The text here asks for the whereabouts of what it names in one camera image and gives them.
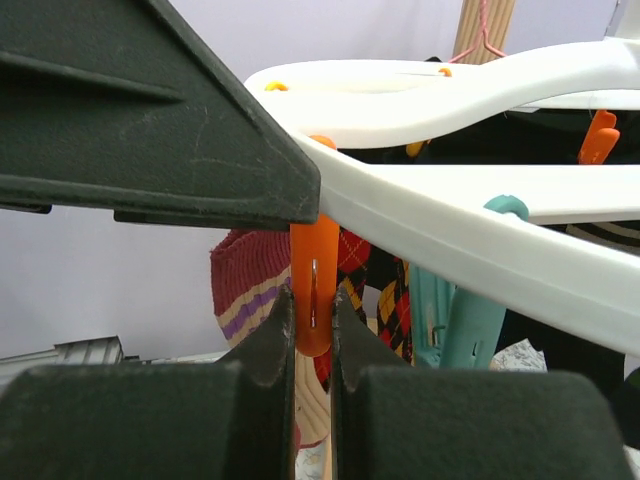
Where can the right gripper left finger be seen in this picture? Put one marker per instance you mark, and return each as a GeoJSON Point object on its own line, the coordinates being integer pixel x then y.
{"type": "Point", "coordinates": [230, 419]}

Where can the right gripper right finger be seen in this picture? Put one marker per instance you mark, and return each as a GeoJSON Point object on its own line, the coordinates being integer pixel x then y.
{"type": "Point", "coordinates": [392, 420]}

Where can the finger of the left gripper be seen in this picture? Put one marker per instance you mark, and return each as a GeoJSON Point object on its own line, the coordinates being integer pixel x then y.
{"type": "Point", "coordinates": [120, 105]}

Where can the maroon beige purple striped sock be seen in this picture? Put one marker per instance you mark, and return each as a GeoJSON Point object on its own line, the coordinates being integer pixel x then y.
{"type": "Point", "coordinates": [248, 269]}

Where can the orange clothes clip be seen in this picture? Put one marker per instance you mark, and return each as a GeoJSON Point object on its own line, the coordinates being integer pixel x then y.
{"type": "Point", "coordinates": [314, 255]}

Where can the white round clip hanger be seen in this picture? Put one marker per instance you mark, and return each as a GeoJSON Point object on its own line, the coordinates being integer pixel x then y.
{"type": "Point", "coordinates": [487, 228]}

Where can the teal clothes clip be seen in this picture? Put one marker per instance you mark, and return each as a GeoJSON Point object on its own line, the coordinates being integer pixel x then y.
{"type": "Point", "coordinates": [451, 327]}

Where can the orange clip on grey sock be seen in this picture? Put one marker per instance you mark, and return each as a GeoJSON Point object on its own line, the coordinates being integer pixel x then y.
{"type": "Point", "coordinates": [600, 139]}

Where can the floral table mat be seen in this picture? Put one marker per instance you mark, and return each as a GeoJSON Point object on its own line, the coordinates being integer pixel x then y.
{"type": "Point", "coordinates": [315, 462]}

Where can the red yellow argyle sock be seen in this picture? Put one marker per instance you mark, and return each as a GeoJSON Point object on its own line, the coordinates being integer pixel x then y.
{"type": "Point", "coordinates": [361, 265]}

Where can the black plain sock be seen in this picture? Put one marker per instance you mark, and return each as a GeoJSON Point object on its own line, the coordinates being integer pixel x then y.
{"type": "Point", "coordinates": [543, 137]}

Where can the black sock brown stripes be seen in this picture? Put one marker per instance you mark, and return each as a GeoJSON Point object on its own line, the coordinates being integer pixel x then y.
{"type": "Point", "coordinates": [621, 236]}

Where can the wooden clothes rack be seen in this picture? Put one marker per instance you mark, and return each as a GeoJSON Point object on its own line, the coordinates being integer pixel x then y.
{"type": "Point", "coordinates": [500, 16]}

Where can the pink wire hanger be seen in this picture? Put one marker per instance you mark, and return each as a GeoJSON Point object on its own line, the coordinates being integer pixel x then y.
{"type": "Point", "coordinates": [482, 36]}

